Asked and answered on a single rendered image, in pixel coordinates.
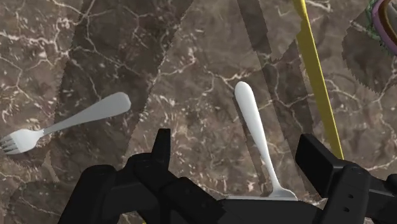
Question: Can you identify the long yellow stick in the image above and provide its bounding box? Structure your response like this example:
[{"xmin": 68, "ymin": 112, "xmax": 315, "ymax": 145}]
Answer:
[{"xmin": 292, "ymin": 0, "xmax": 345, "ymax": 160}]

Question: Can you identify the purple and green bowl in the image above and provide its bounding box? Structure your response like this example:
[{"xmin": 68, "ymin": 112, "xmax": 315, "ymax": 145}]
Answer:
[{"xmin": 365, "ymin": 0, "xmax": 397, "ymax": 57}]

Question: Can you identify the silver fork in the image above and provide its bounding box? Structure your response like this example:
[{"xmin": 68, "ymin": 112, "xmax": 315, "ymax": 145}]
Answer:
[{"xmin": 0, "ymin": 92, "xmax": 132, "ymax": 155}]

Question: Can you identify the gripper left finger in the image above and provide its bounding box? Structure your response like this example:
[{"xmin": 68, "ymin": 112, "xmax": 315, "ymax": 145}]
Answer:
[{"xmin": 57, "ymin": 128, "xmax": 226, "ymax": 224}]

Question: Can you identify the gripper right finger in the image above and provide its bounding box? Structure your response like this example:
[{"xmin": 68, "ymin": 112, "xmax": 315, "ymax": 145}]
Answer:
[{"xmin": 295, "ymin": 133, "xmax": 397, "ymax": 224}]

